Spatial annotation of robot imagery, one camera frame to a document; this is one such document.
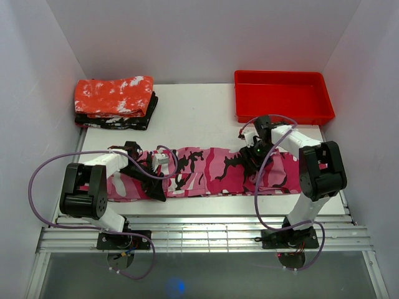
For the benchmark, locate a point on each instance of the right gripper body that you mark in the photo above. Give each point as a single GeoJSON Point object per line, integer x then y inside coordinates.
{"type": "Point", "coordinates": [255, 152]}

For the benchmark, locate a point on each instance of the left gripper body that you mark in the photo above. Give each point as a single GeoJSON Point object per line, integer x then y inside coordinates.
{"type": "Point", "coordinates": [143, 176]}

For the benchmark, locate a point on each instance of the pink camo trousers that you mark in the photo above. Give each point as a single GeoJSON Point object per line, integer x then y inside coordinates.
{"type": "Point", "coordinates": [196, 172]}

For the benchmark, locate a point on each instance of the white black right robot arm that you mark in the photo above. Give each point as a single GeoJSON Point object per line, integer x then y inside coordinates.
{"type": "Point", "coordinates": [321, 170]}

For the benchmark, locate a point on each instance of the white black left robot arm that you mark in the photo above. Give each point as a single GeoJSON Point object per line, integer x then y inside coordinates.
{"type": "Point", "coordinates": [84, 191]}

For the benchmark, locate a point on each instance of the black camo folded trousers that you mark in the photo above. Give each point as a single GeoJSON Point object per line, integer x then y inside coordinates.
{"type": "Point", "coordinates": [118, 122]}

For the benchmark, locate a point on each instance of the orange white folded trousers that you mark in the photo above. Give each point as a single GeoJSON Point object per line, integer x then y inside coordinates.
{"type": "Point", "coordinates": [120, 97]}

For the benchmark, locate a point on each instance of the red plastic tray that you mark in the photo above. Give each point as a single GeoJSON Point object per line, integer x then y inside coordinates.
{"type": "Point", "coordinates": [301, 96]}

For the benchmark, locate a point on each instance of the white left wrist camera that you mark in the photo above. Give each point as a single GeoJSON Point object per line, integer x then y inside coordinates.
{"type": "Point", "coordinates": [159, 159]}

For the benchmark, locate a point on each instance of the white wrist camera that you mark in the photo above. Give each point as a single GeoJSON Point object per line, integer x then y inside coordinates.
{"type": "Point", "coordinates": [249, 136]}
{"type": "Point", "coordinates": [159, 159]}

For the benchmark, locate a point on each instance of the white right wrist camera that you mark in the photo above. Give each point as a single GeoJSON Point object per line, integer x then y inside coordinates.
{"type": "Point", "coordinates": [249, 136]}

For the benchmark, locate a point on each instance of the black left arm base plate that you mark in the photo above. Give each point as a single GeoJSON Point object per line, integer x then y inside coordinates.
{"type": "Point", "coordinates": [108, 241]}

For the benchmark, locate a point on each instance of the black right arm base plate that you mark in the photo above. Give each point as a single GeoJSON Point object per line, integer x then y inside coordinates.
{"type": "Point", "coordinates": [289, 239]}

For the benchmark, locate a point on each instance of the aluminium rail frame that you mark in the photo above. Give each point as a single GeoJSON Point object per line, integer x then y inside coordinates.
{"type": "Point", "coordinates": [206, 224]}

